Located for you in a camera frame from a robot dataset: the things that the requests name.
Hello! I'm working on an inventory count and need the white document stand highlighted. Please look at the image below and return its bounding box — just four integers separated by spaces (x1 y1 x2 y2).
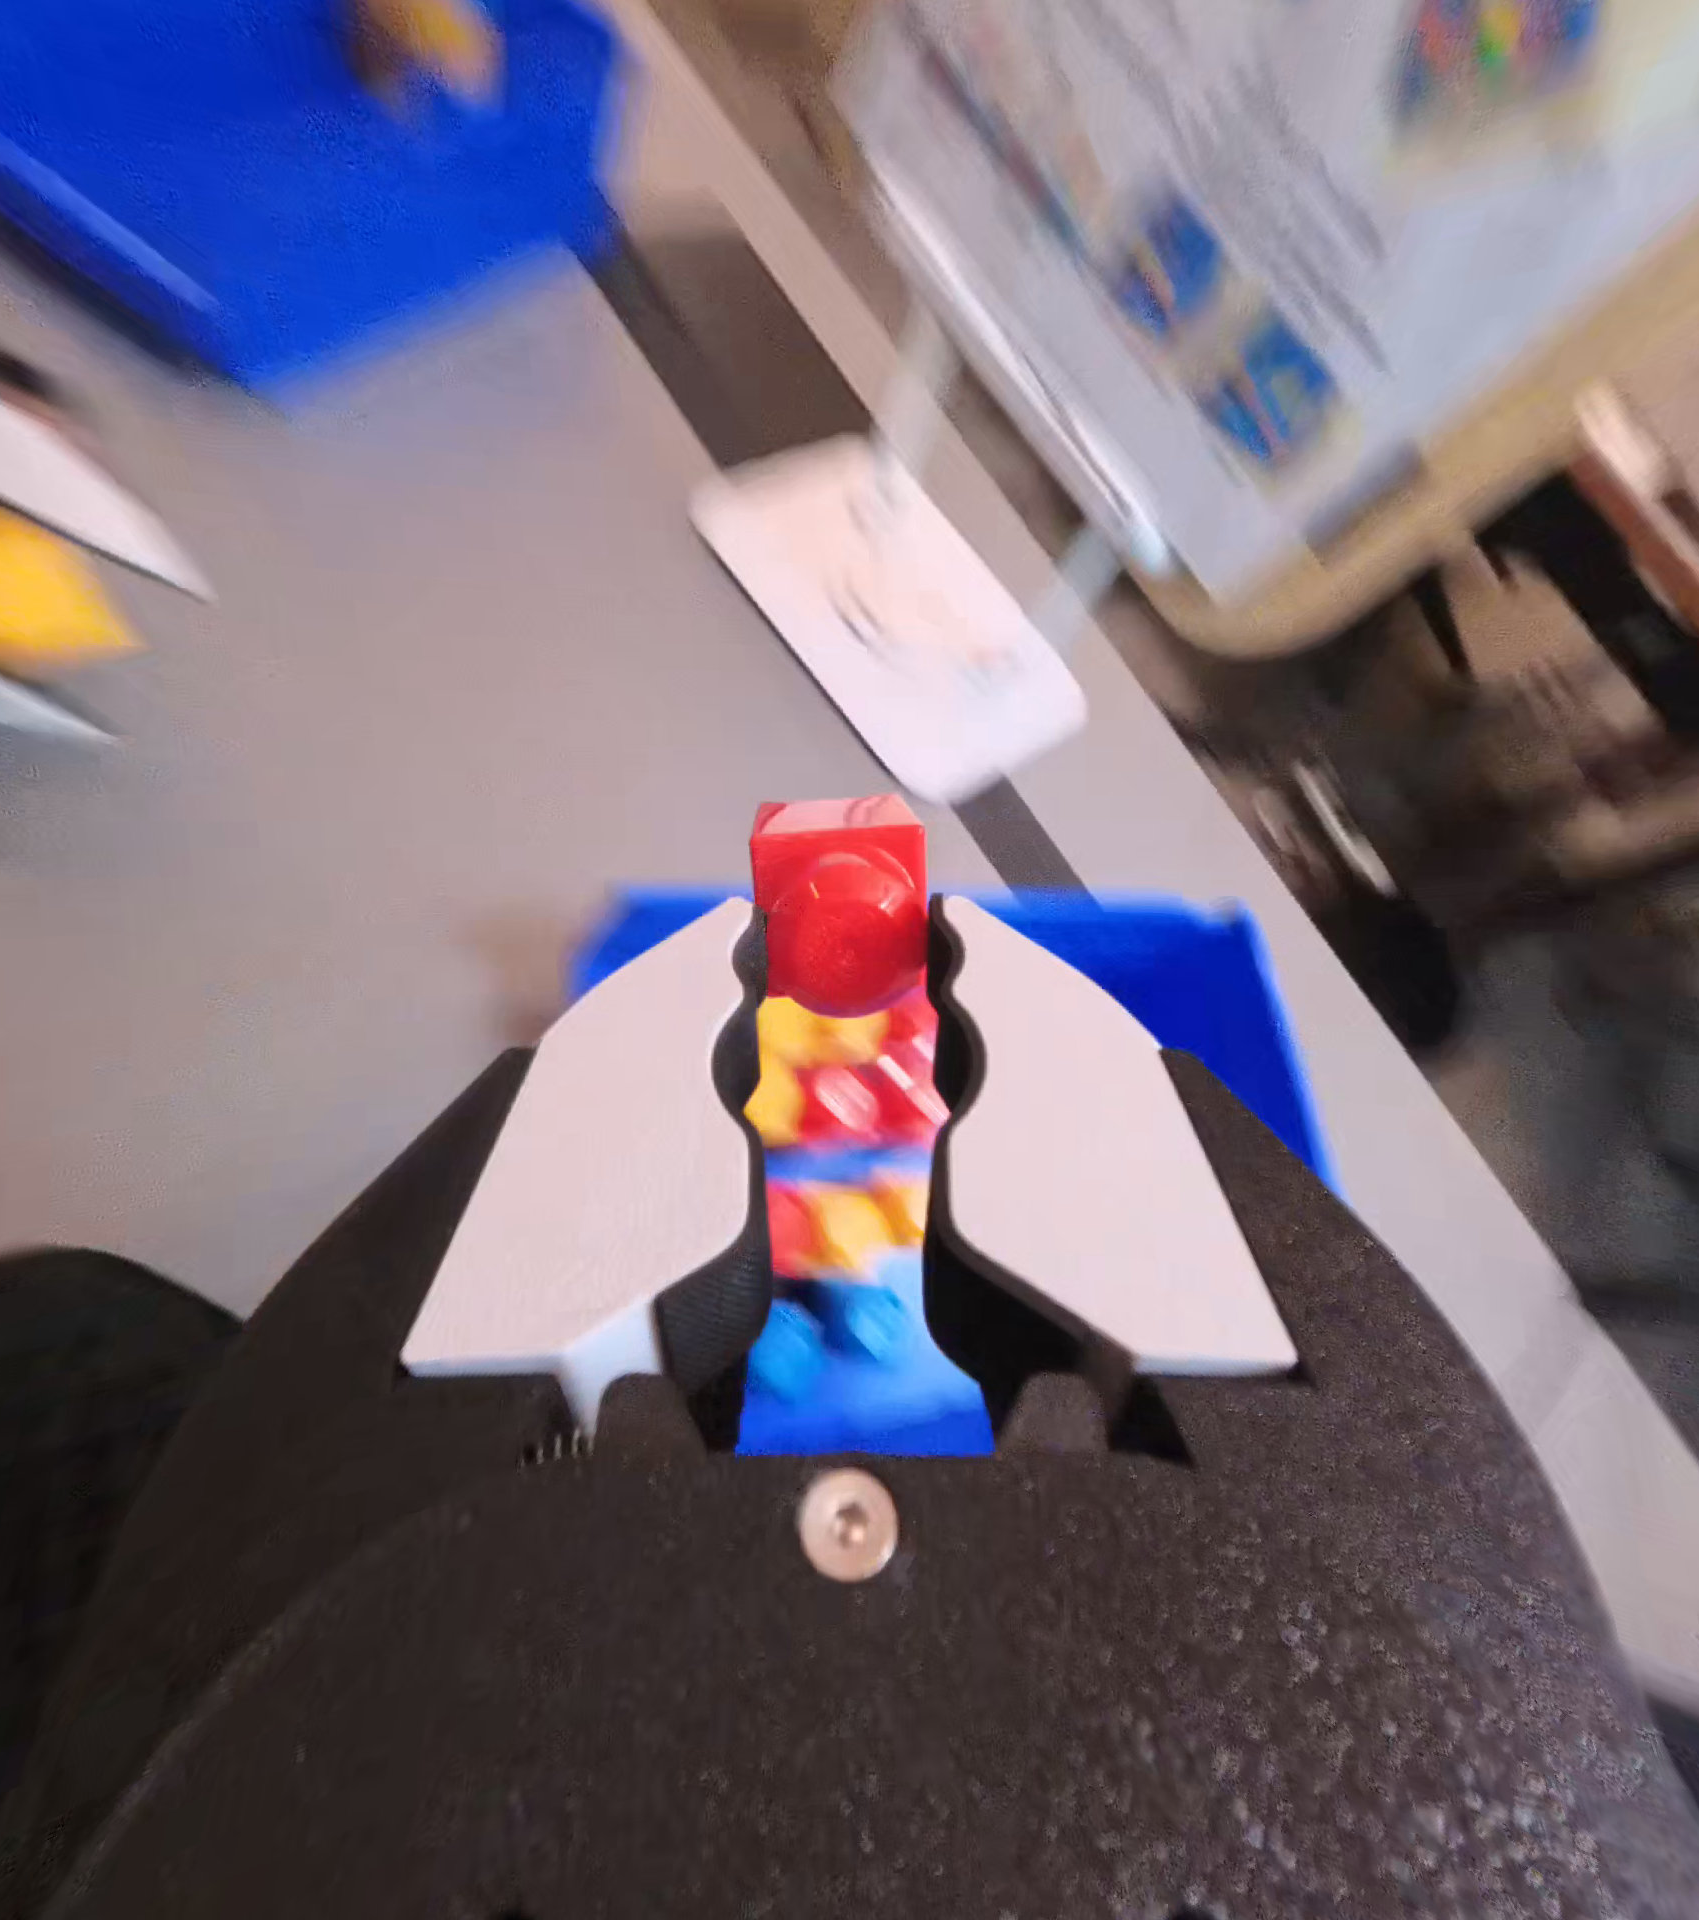
686 0 1699 804

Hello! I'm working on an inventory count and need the pile of mega blocks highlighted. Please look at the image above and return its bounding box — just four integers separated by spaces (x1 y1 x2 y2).
744 996 995 1411

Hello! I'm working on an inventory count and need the printed instruction sheet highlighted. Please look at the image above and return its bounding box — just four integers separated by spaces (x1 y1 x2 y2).
850 0 1699 592

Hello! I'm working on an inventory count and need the blue plastic bin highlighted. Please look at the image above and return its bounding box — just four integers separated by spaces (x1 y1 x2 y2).
0 0 627 396
569 886 1338 1459

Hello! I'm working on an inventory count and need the red mega block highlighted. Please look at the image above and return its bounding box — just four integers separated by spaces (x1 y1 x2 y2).
747 795 934 1021

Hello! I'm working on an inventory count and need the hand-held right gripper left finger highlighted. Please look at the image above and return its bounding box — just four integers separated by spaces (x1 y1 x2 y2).
401 895 774 1429

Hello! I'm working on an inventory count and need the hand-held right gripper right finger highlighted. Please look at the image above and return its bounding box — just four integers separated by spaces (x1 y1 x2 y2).
925 892 1302 1383

